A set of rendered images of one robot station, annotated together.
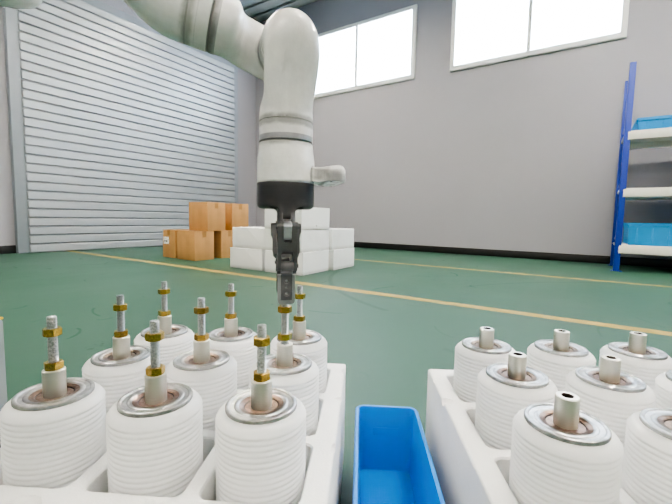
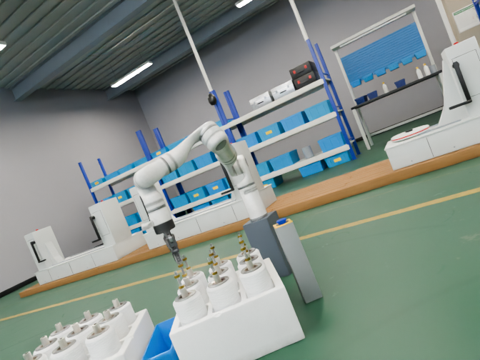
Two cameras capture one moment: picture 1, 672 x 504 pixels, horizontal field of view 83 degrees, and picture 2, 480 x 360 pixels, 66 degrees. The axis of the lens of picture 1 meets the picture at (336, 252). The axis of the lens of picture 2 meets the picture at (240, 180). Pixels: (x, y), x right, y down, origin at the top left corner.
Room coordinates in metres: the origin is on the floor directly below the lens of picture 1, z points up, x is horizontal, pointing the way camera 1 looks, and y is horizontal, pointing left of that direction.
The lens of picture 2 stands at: (1.85, 0.24, 0.59)
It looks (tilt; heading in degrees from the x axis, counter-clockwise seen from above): 2 degrees down; 174
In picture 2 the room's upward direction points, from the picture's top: 22 degrees counter-clockwise
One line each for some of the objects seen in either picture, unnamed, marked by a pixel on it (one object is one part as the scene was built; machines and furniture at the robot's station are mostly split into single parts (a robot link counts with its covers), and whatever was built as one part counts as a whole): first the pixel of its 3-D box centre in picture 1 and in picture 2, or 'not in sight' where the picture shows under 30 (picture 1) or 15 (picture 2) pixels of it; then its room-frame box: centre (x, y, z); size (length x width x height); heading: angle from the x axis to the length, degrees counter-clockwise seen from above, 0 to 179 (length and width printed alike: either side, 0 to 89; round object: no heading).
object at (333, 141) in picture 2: not in sight; (333, 141); (-3.83, 2.51, 0.36); 0.50 x 0.38 x 0.21; 147
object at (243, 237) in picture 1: (263, 237); not in sight; (3.46, 0.66, 0.27); 0.39 x 0.39 x 0.18; 59
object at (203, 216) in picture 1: (207, 216); not in sight; (4.11, 1.39, 0.45); 0.30 x 0.24 x 0.30; 58
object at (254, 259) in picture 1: (261, 257); not in sight; (3.45, 0.68, 0.09); 0.39 x 0.39 x 0.18; 57
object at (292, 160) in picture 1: (300, 160); (154, 216); (0.51, 0.05, 0.53); 0.11 x 0.09 x 0.06; 100
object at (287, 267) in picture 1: (286, 280); not in sight; (0.46, 0.06, 0.38); 0.03 x 0.01 x 0.05; 10
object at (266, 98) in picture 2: not in sight; (264, 101); (-4.24, 1.80, 1.42); 0.42 x 0.37 x 0.20; 144
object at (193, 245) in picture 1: (195, 244); not in sight; (3.99, 1.48, 0.15); 0.30 x 0.24 x 0.30; 56
